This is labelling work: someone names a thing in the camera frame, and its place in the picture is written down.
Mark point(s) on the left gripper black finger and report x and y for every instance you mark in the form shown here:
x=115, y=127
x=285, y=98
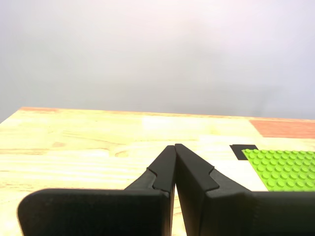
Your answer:
x=98, y=211
x=233, y=214

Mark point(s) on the green studded baseplate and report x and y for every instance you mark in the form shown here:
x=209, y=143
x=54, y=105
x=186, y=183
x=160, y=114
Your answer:
x=285, y=169

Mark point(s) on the black tape corner marker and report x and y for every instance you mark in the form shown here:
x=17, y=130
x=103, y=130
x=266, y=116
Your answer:
x=237, y=151

